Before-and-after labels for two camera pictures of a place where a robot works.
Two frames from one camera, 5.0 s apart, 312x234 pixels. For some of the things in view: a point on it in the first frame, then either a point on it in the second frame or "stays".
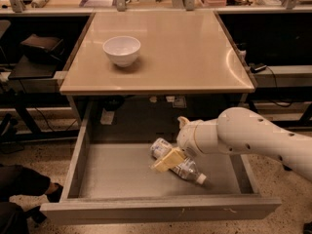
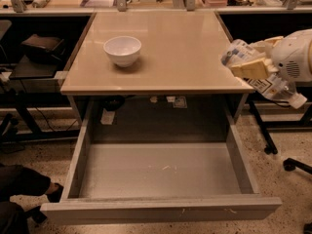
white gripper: x=186 y=137 → x=290 y=57
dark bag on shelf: x=42 y=50 stays
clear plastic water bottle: x=186 y=168 → x=241 y=52
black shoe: x=54 y=192 stays
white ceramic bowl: x=123 y=50 stays
